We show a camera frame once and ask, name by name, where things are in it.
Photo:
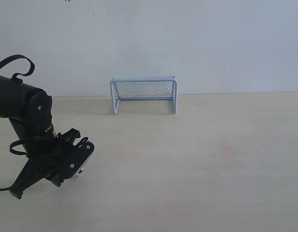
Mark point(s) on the white miniature soccer goal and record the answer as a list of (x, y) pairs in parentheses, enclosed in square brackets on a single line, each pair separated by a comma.
[(146, 88)]

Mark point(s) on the small black white soccer ball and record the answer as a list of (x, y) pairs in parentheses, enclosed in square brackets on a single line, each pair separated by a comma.
[(78, 173)]

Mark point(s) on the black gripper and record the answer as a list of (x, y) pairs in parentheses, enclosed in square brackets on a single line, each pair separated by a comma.
[(58, 153)]

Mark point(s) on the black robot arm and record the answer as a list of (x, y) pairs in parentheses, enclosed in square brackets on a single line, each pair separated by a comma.
[(28, 109)]

